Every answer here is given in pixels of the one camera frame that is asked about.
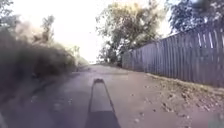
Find grey asphalt path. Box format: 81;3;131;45
0;63;224;128

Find large leafy tree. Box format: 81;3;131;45
95;1;168;66

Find grey wooden fence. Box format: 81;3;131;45
121;19;224;88

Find dense bushes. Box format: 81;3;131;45
0;14;90;92

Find leaf-strewn verge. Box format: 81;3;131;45
143;71;224;114

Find dark tree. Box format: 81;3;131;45
168;0;224;34

